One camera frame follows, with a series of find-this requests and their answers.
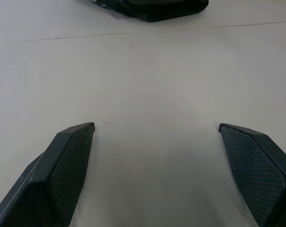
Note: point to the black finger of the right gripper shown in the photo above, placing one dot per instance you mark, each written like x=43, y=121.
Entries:
x=157, y=9

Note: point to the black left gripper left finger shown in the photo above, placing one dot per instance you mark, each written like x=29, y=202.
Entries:
x=60, y=170

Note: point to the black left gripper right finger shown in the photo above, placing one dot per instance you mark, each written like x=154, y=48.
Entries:
x=256, y=170

